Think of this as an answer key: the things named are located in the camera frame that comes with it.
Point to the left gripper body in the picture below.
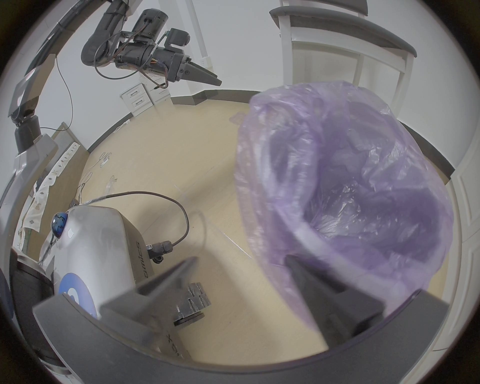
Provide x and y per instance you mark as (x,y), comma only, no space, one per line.
(172,65)

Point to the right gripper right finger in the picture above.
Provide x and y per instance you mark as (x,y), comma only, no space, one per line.
(330,300)

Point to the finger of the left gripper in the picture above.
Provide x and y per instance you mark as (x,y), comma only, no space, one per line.
(200,77)
(198,67)

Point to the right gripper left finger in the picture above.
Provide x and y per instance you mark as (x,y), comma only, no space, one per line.
(157,296)

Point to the purple plastic bag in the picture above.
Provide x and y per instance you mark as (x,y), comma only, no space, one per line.
(356,168)

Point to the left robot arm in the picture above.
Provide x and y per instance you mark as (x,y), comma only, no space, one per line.
(105,41)

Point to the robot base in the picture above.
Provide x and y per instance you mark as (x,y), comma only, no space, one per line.
(101,243)

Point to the white trash bin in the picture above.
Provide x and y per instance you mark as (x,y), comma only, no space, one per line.
(315,240)

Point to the small grey chest of drawers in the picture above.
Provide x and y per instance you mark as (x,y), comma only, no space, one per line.
(140,97)

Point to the white chair grey seat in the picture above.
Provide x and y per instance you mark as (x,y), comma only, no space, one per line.
(337,33)

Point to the white power strip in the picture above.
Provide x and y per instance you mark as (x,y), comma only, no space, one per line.
(48,180)

